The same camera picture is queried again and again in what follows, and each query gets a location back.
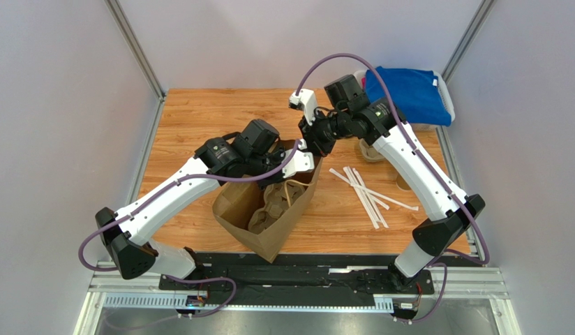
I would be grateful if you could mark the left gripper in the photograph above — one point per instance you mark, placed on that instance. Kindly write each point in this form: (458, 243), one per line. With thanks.
(264, 182)

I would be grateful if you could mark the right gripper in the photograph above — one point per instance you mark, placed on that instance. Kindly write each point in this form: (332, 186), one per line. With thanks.
(311, 137)

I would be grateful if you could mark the brown paper bag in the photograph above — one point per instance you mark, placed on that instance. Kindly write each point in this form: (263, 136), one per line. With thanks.
(237, 202)

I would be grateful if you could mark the cardboard cup carrier tray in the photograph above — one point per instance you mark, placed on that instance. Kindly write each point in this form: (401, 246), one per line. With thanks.
(369, 153)

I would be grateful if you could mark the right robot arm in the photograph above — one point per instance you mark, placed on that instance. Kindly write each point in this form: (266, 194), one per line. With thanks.
(449, 209)

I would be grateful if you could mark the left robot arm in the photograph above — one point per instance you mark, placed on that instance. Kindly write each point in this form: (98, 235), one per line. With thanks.
(127, 232)

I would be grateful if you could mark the white wrapped straw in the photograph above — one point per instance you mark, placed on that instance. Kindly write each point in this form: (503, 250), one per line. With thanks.
(383, 222)
(385, 197)
(351, 180)

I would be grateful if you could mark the white plastic basket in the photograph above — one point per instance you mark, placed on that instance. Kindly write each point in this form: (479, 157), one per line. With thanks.
(447, 97)

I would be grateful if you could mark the blue folded cloth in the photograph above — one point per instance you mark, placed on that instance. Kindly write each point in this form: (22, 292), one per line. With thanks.
(373, 88)

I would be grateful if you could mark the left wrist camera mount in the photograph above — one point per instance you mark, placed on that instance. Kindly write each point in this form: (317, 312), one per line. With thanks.
(297, 160)

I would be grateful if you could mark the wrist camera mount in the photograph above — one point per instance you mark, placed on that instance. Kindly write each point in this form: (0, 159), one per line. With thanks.
(297, 160)
(304, 100)

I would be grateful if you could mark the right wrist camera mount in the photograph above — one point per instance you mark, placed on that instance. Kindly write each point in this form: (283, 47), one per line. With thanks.
(304, 100)

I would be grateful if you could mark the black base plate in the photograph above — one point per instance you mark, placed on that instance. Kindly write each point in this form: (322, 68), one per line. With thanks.
(301, 280)

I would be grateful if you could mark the aluminium frame rail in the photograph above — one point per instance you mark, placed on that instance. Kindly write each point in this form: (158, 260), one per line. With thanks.
(459, 283)

